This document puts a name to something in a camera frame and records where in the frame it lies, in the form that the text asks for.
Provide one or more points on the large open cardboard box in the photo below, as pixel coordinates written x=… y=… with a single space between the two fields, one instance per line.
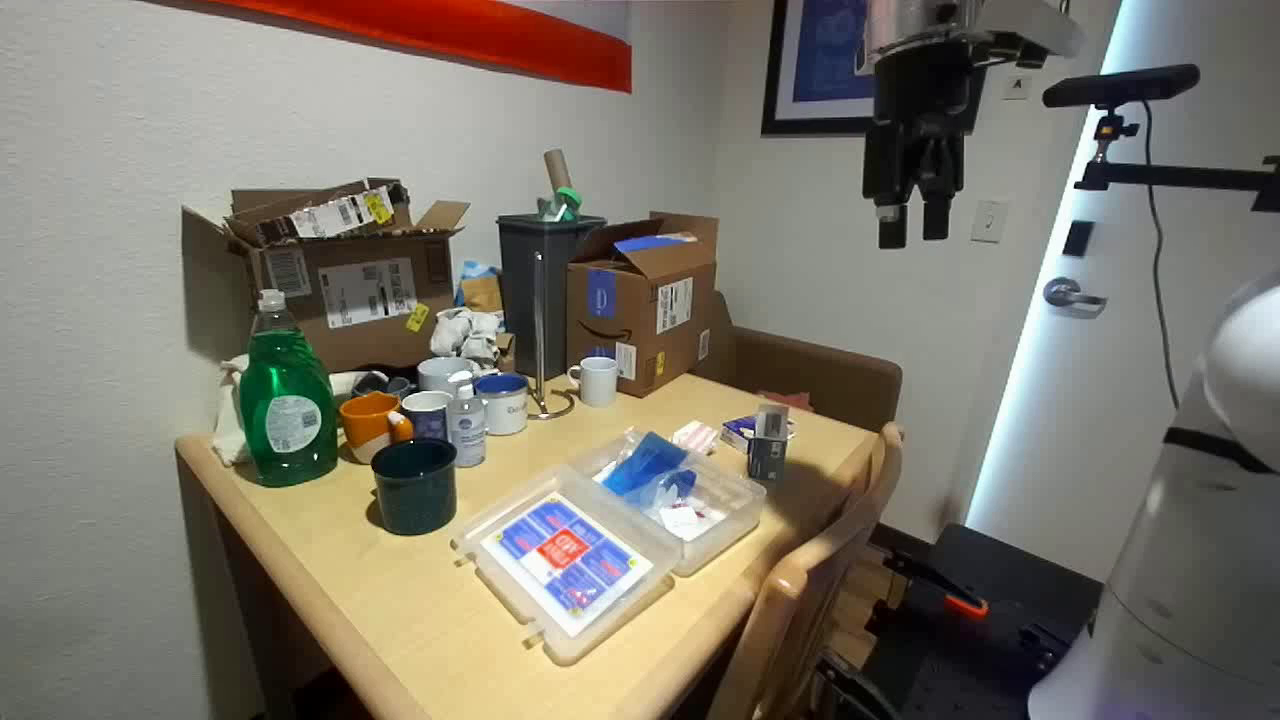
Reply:
x=363 y=286

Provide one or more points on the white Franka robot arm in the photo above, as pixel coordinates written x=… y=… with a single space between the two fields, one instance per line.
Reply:
x=1203 y=561

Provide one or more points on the black robot cart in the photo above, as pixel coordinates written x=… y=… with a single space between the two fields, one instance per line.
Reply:
x=1014 y=586

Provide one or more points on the brown cardboard tube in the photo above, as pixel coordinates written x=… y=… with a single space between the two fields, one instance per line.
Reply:
x=556 y=168

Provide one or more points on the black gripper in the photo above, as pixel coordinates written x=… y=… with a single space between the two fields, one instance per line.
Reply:
x=927 y=122

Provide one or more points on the dark grey trash bin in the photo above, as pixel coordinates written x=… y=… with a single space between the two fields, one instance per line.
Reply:
x=532 y=294

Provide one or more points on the red wall banner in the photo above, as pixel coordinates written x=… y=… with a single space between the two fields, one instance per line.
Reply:
x=440 y=24

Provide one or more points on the brown armchair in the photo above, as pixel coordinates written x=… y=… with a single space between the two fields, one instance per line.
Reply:
x=826 y=382

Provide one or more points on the white paper towel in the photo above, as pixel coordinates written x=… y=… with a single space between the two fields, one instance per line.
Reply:
x=226 y=421

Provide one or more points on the cardboard box blue tape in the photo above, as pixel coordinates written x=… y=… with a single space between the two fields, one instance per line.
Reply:
x=643 y=334

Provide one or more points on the black bar camera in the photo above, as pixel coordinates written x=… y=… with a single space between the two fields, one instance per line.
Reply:
x=1122 y=86

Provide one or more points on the white light switch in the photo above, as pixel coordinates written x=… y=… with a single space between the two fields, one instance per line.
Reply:
x=989 y=223

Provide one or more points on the white ceramic mug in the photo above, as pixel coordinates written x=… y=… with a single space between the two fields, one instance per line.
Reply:
x=597 y=382
x=440 y=372

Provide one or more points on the white mug blue rim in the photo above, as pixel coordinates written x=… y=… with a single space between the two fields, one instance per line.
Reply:
x=506 y=404

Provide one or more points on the white crumpled cloth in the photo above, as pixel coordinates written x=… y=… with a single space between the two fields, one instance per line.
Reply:
x=464 y=334

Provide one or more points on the green dish soap bottle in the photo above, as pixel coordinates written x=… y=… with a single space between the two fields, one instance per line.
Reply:
x=280 y=414

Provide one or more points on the small brown cardboard box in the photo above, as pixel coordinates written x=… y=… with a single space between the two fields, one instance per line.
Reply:
x=483 y=289

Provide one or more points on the orange mug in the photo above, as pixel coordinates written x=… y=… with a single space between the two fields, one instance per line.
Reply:
x=366 y=426

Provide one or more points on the blue bandage box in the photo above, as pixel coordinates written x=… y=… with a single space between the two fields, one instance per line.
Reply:
x=742 y=430

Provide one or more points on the blue glove bag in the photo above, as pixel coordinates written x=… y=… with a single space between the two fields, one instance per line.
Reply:
x=645 y=467

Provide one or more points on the green plastic object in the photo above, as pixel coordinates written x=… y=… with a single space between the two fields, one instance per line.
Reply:
x=562 y=207

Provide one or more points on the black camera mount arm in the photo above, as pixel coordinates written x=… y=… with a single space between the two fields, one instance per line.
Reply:
x=1172 y=174

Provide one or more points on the white gauze packet red print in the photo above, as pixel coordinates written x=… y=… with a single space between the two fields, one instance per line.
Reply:
x=692 y=438

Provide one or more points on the white door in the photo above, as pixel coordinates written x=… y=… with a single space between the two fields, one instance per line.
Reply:
x=1064 y=426

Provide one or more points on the black wall plate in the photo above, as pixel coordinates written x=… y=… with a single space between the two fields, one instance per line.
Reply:
x=1079 y=239

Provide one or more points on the dark green mug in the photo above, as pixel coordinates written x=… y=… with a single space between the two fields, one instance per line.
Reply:
x=412 y=490

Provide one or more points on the clear hand sanitizer bottle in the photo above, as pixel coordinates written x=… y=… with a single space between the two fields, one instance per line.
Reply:
x=464 y=426

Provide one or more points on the small grey cardboard box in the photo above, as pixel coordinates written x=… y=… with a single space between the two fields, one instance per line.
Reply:
x=770 y=454

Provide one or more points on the blue white box front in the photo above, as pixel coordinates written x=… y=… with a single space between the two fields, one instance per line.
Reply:
x=564 y=555

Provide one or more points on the clear plastic supply bag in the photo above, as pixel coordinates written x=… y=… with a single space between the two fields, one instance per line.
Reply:
x=692 y=514

